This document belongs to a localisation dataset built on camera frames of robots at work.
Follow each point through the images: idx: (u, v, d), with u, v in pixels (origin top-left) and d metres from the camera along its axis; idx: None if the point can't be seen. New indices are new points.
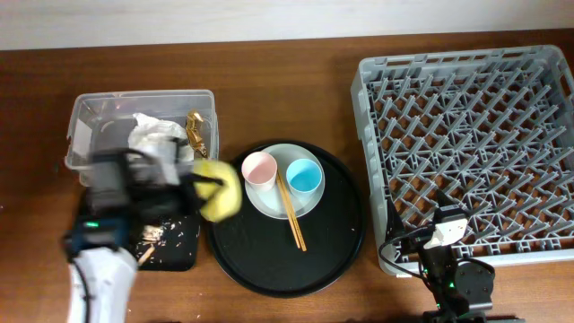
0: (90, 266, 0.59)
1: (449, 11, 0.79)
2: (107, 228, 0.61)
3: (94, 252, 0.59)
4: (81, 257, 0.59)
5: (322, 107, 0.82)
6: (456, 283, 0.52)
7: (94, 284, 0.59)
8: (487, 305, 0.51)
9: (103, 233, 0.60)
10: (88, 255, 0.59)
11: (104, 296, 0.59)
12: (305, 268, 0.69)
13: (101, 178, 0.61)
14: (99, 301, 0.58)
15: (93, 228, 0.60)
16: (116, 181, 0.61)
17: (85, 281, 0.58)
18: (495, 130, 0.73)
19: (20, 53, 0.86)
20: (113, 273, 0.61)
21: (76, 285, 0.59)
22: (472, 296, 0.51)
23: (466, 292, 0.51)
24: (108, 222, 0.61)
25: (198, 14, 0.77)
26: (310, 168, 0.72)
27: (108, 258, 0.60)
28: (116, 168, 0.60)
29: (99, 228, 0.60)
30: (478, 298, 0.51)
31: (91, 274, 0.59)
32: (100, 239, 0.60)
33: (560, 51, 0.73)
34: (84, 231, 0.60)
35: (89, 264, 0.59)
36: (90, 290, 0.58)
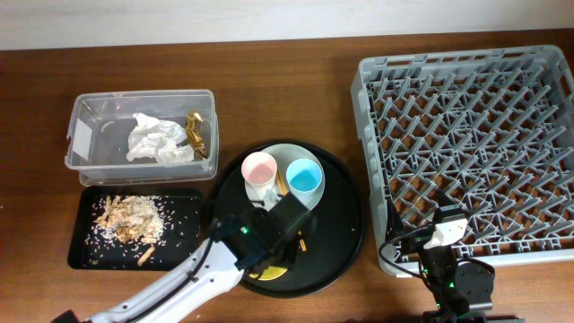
0: (214, 257, 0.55)
1: (448, 11, 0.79)
2: (246, 248, 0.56)
3: (228, 253, 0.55)
4: (217, 242, 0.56)
5: (322, 107, 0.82)
6: (457, 283, 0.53)
7: (204, 273, 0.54)
8: (487, 306, 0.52)
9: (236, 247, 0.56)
10: (221, 246, 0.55)
11: (194, 290, 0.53)
12: (305, 268, 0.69)
13: (284, 212, 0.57)
14: (185, 294, 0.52)
15: (242, 233, 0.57)
16: (288, 225, 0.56)
17: (200, 263, 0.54)
18: (495, 130, 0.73)
19: (20, 53, 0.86)
20: (221, 282, 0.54)
21: (192, 257, 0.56)
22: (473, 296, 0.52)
23: (466, 292, 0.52)
24: (250, 244, 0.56)
25: (198, 14, 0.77)
26: (310, 168, 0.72)
27: (224, 268, 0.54)
28: (296, 214, 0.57)
29: (247, 237, 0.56)
30: (478, 298, 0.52)
31: (209, 260, 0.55)
32: (239, 251, 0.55)
33: (560, 51, 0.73)
34: (235, 234, 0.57)
35: (220, 254, 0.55)
36: (195, 273, 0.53)
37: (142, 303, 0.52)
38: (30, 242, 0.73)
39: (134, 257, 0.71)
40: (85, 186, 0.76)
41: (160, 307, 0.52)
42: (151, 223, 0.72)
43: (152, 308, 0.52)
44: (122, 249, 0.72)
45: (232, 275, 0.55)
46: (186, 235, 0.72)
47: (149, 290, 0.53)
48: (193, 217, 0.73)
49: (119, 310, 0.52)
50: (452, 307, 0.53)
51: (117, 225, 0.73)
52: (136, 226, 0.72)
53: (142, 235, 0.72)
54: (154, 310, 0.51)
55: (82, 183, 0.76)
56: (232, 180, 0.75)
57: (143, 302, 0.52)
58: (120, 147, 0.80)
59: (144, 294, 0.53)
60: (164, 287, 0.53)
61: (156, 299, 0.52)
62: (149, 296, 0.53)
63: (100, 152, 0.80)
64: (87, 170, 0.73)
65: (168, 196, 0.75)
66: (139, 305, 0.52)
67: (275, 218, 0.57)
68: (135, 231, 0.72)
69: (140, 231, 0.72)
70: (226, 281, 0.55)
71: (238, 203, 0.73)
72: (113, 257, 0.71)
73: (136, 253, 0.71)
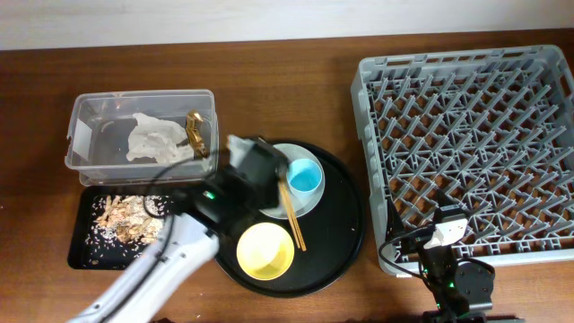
0: (181, 233, 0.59)
1: (448, 11, 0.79)
2: (217, 211, 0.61)
3: (196, 223, 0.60)
4: (180, 219, 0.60)
5: (322, 107, 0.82)
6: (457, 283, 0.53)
7: (173, 250, 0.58)
8: (487, 305, 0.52)
9: (207, 213, 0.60)
10: (186, 221, 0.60)
11: (164, 268, 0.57)
12: (304, 268, 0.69)
13: (247, 167, 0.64)
14: (159, 274, 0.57)
15: (209, 199, 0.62)
16: (253, 178, 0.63)
17: (168, 241, 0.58)
18: (495, 130, 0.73)
19: (20, 53, 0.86)
20: (194, 254, 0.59)
21: (159, 240, 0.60)
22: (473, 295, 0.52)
23: (467, 292, 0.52)
24: (220, 205, 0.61)
25: (198, 14, 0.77)
26: (310, 168, 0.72)
27: (195, 239, 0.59)
28: (257, 164, 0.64)
29: (213, 201, 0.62)
30: (478, 297, 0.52)
31: (176, 238, 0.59)
32: (208, 216, 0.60)
33: (560, 51, 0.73)
34: (203, 202, 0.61)
35: (186, 229, 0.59)
36: (165, 253, 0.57)
37: (119, 294, 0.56)
38: (30, 242, 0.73)
39: (134, 257, 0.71)
40: (85, 187, 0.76)
41: (138, 290, 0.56)
42: (152, 223, 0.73)
43: (131, 294, 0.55)
44: (122, 249, 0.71)
45: (203, 245, 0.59)
46: None
47: (120, 281, 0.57)
48: None
49: (95, 309, 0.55)
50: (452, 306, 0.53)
51: (117, 225, 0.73)
52: (136, 226, 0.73)
53: (142, 235, 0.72)
54: (134, 295, 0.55)
55: (82, 183, 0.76)
56: None
57: (113, 300, 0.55)
58: (120, 147, 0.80)
59: (117, 284, 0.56)
60: (133, 276, 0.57)
61: (131, 286, 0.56)
62: (122, 286, 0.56)
63: (100, 152, 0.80)
64: (87, 170, 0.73)
65: (168, 196, 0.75)
66: (115, 297, 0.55)
67: (240, 174, 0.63)
68: (135, 231, 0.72)
69: (140, 231, 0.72)
70: (197, 253, 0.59)
71: None
72: (113, 257, 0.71)
73: (136, 253, 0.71)
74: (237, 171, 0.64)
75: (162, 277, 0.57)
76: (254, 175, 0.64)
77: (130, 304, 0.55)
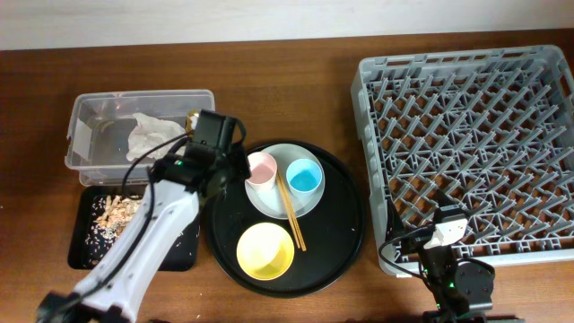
0: (166, 192, 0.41)
1: (448, 11, 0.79)
2: (190, 178, 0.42)
3: (173, 188, 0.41)
4: (159, 183, 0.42)
5: (322, 107, 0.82)
6: (458, 283, 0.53)
7: (160, 210, 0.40)
8: (487, 306, 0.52)
9: (178, 178, 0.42)
10: (167, 183, 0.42)
11: (160, 227, 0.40)
12: (305, 268, 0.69)
13: (204, 130, 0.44)
14: (155, 234, 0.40)
15: (178, 167, 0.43)
16: (213, 137, 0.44)
17: (152, 203, 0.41)
18: (495, 130, 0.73)
19: (20, 53, 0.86)
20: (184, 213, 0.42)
21: (141, 204, 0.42)
22: (473, 296, 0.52)
23: (467, 292, 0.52)
24: (192, 171, 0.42)
25: (198, 14, 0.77)
26: (310, 168, 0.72)
27: (182, 196, 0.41)
28: (218, 126, 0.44)
29: (184, 168, 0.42)
30: (479, 298, 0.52)
31: (161, 197, 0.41)
32: (182, 180, 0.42)
33: (560, 51, 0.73)
34: (169, 171, 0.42)
35: (169, 187, 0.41)
36: (152, 210, 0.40)
37: (112, 262, 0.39)
38: (30, 242, 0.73)
39: None
40: (85, 186, 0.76)
41: (137, 248, 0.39)
42: None
43: (127, 257, 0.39)
44: None
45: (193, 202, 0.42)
46: (186, 235, 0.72)
47: (110, 250, 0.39)
48: None
49: (95, 280, 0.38)
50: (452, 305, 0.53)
51: (117, 225, 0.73)
52: None
53: None
54: (134, 255, 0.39)
55: (82, 183, 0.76)
56: None
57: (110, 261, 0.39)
58: (120, 147, 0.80)
59: (109, 252, 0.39)
60: (123, 241, 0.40)
61: (126, 250, 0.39)
62: (113, 252, 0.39)
63: (100, 152, 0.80)
64: (88, 170, 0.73)
65: None
66: (108, 266, 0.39)
67: (201, 141, 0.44)
68: None
69: None
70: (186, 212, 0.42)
71: (238, 203, 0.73)
72: None
73: None
74: (196, 140, 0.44)
75: (162, 234, 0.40)
76: (216, 137, 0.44)
77: (131, 266, 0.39)
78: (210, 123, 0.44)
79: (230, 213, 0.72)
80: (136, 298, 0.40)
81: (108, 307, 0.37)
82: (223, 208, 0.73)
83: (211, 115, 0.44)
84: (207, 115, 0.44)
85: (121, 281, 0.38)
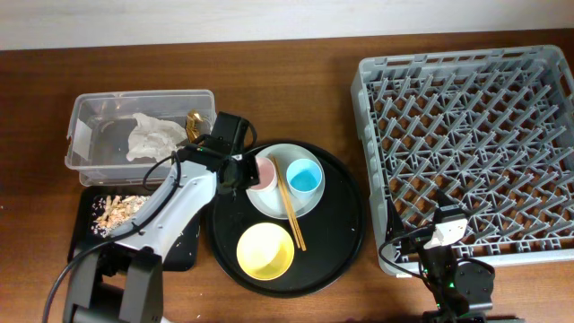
0: (190, 168, 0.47)
1: (449, 11, 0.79)
2: (208, 163, 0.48)
3: (194, 170, 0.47)
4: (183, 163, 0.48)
5: (322, 107, 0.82)
6: (457, 283, 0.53)
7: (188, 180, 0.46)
8: (486, 305, 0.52)
9: (199, 162, 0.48)
10: (189, 164, 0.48)
11: (186, 192, 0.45)
12: (305, 268, 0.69)
13: (223, 127, 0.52)
14: (182, 198, 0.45)
15: (197, 154, 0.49)
16: (231, 134, 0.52)
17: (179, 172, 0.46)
18: (495, 130, 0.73)
19: (20, 53, 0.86)
20: (206, 189, 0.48)
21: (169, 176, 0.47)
22: (473, 296, 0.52)
23: (466, 292, 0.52)
24: (210, 158, 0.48)
25: (198, 14, 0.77)
26: (310, 168, 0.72)
27: (203, 175, 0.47)
28: (234, 125, 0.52)
29: (204, 155, 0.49)
30: (478, 298, 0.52)
31: (187, 171, 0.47)
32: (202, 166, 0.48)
33: (560, 51, 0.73)
34: (191, 156, 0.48)
35: (193, 163, 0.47)
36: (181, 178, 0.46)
37: (143, 217, 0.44)
38: (30, 242, 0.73)
39: None
40: (85, 186, 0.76)
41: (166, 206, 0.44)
42: None
43: (158, 212, 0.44)
44: None
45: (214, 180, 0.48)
46: (186, 235, 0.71)
47: (143, 209, 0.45)
48: None
49: (128, 228, 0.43)
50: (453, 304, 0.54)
51: (117, 225, 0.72)
52: None
53: None
54: (163, 209, 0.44)
55: (82, 183, 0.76)
56: None
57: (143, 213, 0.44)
58: (120, 147, 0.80)
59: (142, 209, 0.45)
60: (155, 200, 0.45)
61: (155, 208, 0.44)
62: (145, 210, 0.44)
63: (100, 152, 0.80)
64: (87, 170, 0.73)
65: None
66: (141, 220, 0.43)
67: (219, 137, 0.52)
68: None
69: None
70: (208, 187, 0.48)
71: (238, 202, 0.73)
72: None
73: None
74: (214, 135, 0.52)
75: (188, 199, 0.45)
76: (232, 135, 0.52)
77: (160, 218, 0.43)
78: (230, 122, 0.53)
79: (230, 213, 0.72)
80: (164, 249, 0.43)
81: (140, 248, 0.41)
82: (224, 208, 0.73)
83: (230, 116, 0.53)
84: (228, 115, 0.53)
85: (151, 231, 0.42)
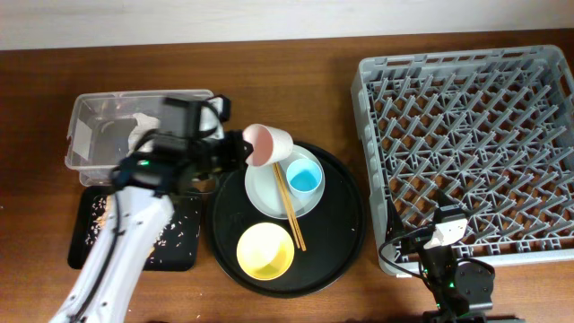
0: (130, 204, 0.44)
1: (449, 11, 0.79)
2: (160, 173, 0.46)
3: (143, 187, 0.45)
4: (124, 191, 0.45)
5: (322, 107, 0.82)
6: (457, 283, 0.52)
7: (128, 222, 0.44)
8: (487, 305, 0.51)
9: (150, 176, 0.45)
10: (133, 190, 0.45)
11: (130, 240, 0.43)
12: (304, 268, 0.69)
13: None
14: (126, 248, 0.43)
15: (145, 166, 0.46)
16: None
17: (119, 214, 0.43)
18: (495, 130, 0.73)
19: (20, 53, 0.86)
20: (152, 221, 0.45)
21: (108, 217, 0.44)
22: (473, 296, 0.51)
23: (467, 292, 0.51)
24: (160, 167, 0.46)
25: (198, 13, 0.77)
26: (310, 168, 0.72)
27: (151, 201, 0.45)
28: None
29: (152, 166, 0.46)
30: (478, 298, 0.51)
31: (127, 208, 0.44)
32: (152, 183, 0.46)
33: (560, 51, 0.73)
34: (138, 169, 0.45)
35: (133, 199, 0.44)
36: (121, 226, 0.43)
37: (82, 292, 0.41)
38: (30, 242, 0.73)
39: None
40: (85, 186, 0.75)
41: (109, 267, 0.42)
42: None
43: (98, 283, 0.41)
44: None
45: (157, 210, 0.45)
46: (186, 235, 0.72)
47: (81, 279, 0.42)
48: (193, 217, 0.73)
49: (74, 303, 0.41)
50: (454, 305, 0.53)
51: None
52: None
53: None
54: (109, 271, 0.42)
55: (82, 183, 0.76)
56: (231, 181, 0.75)
57: (87, 282, 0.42)
58: (120, 147, 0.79)
59: (81, 280, 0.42)
60: (97, 260, 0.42)
61: (95, 277, 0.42)
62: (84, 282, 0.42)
63: (100, 152, 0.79)
64: (87, 170, 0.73)
65: None
66: (80, 297, 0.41)
67: (167, 135, 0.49)
68: None
69: None
70: (155, 218, 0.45)
71: (238, 203, 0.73)
72: None
73: None
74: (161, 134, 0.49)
75: (134, 248, 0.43)
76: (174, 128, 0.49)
77: (106, 284, 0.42)
78: None
79: (230, 213, 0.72)
80: (118, 309, 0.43)
81: None
82: (224, 208, 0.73)
83: None
84: None
85: (94, 309, 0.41)
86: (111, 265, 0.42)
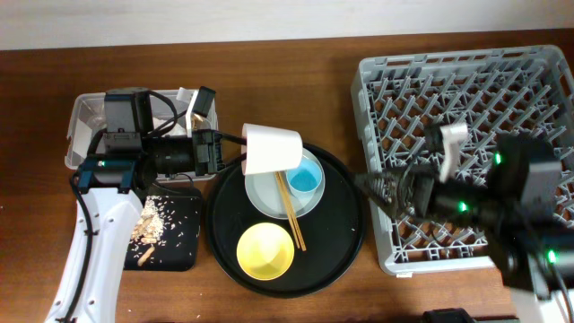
0: (97, 204, 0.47)
1: (448, 10, 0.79)
2: (119, 169, 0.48)
3: (106, 188, 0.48)
4: (88, 193, 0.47)
5: (322, 107, 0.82)
6: (501, 146, 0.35)
7: (100, 222, 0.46)
8: (552, 163, 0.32)
9: (111, 175, 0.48)
10: (95, 190, 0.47)
11: (106, 238, 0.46)
12: (305, 268, 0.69)
13: (118, 117, 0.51)
14: (103, 248, 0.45)
15: (104, 166, 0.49)
16: (129, 123, 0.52)
17: (88, 216, 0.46)
18: (495, 130, 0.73)
19: (20, 53, 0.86)
20: (125, 217, 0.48)
21: (79, 222, 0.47)
22: (529, 150, 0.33)
23: (520, 150, 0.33)
24: (118, 163, 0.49)
25: (198, 14, 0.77)
26: (309, 168, 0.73)
27: (117, 199, 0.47)
28: (128, 110, 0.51)
29: (110, 165, 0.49)
30: (539, 152, 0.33)
31: (95, 209, 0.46)
32: (112, 181, 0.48)
33: (560, 51, 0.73)
34: (99, 170, 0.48)
35: (99, 199, 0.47)
36: (92, 226, 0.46)
37: (69, 297, 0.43)
38: (30, 242, 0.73)
39: (134, 257, 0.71)
40: None
41: (90, 268, 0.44)
42: (152, 223, 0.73)
43: (82, 284, 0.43)
44: None
45: (125, 207, 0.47)
46: (186, 235, 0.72)
47: (64, 285, 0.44)
48: (193, 217, 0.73)
49: (62, 308, 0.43)
50: (503, 196, 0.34)
51: None
52: (136, 226, 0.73)
53: (142, 235, 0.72)
54: (90, 271, 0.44)
55: None
56: (232, 181, 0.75)
57: (71, 285, 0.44)
58: None
59: (65, 287, 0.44)
60: (77, 263, 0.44)
61: (77, 280, 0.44)
62: (68, 288, 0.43)
63: None
64: None
65: (168, 196, 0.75)
66: (66, 301, 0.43)
67: (119, 129, 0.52)
68: (135, 231, 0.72)
69: (140, 231, 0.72)
70: (126, 214, 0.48)
71: (238, 203, 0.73)
72: None
73: (136, 253, 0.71)
74: (114, 130, 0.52)
75: (110, 246, 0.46)
76: (133, 122, 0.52)
77: (89, 283, 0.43)
78: (121, 103, 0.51)
79: (230, 213, 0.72)
80: (110, 306, 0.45)
81: None
82: (224, 209, 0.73)
83: (113, 96, 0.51)
84: (113, 94, 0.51)
85: (84, 311, 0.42)
86: (91, 264, 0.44)
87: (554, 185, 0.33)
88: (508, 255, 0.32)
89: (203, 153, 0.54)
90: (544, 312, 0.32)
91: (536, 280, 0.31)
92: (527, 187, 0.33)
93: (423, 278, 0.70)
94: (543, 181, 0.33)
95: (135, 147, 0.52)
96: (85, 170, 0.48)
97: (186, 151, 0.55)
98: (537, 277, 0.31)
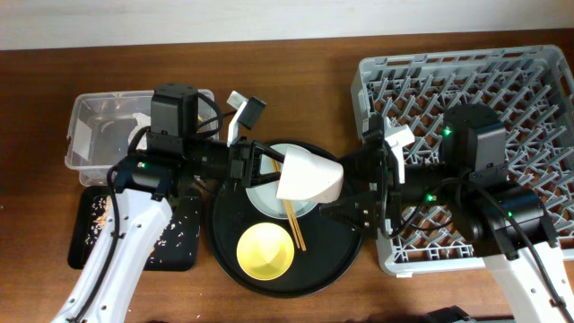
0: (128, 205, 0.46)
1: (448, 10, 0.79)
2: (158, 175, 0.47)
3: (140, 193, 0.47)
4: (122, 193, 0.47)
5: (322, 107, 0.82)
6: (449, 125, 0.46)
7: (127, 226, 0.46)
8: (497, 128, 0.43)
9: (149, 178, 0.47)
10: (129, 191, 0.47)
11: (130, 242, 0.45)
12: (305, 268, 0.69)
13: (162, 120, 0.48)
14: (125, 252, 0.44)
15: (143, 169, 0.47)
16: (173, 127, 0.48)
17: (117, 217, 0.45)
18: (517, 128, 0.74)
19: (19, 53, 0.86)
20: (152, 224, 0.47)
21: (108, 222, 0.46)
22: (476, 122, 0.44)
23: (465, 120, 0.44)
24: (158, 169, 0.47)
25: (197, 14, 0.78)
26: None
27: (151, 205, 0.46)
28: (173, 115, 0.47)
29: (148, 169, 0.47)
30: (485, 123, 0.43)
31: (126, 211, 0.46)
32: (149, 185, 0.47)
33: (560, 51, 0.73)
34: (138, 172, 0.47)
35: (129, 202, 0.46)
36: (120, 229, 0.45)
37: (82, 296, 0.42)
38: (30, 241, 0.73)
39: None
40: (85, 186, 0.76)
41: (109, 270, 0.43)
42: None
43: (98, 286, 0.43)
44: None
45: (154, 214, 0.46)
46: (186, 235, 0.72)
47: (82, 283, 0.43)
48: (193, 217, 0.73)
49: (73, 306, 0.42)
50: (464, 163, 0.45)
51: None
52: None
53: None
54: (108, 274, 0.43)
55: (82, 183, 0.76)
56: None
57: (86, 283, 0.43)
58: (120, 147, 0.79)
59: (82, 283, 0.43)
60: (98, 263, 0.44)
61: (94, 281, 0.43)
62: (85, 285, 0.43)
63: (101, 152, 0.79)
64: (87, 170, 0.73)
65: None
66: (79, 300, 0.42)
67: (162, 131, 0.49)
68: None
69: None
70: (155, 222, 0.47)
71: (238, 203, 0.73)
72: None
73: None
74: (157, 130, 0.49)
75: (132, 251, 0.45)
76: (176, 127, 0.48)
77: (104, 287, 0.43)
78: (168, 108, 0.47)
79: (230, 213, 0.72)
80: (120, 311, 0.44)
81: None
82: (224, 209, 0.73)
83: (161, 98, 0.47)
84: (163, 95, 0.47)
85: (94, 313, 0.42)
86: (110, 267, 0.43)
87: (500, 147, 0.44)
88: (473, 224, 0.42)
89: (235, 169, 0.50)
90: (516, 267, 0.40)
91: (502, 239, 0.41)
92: (479, 156, 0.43)
93: (423, 278, 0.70)
94: (491, 144, 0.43)
95: (176, 152, 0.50)
96: (124, 169, 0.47)
97: (223, 158, 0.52)
98: (503, 236, 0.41)
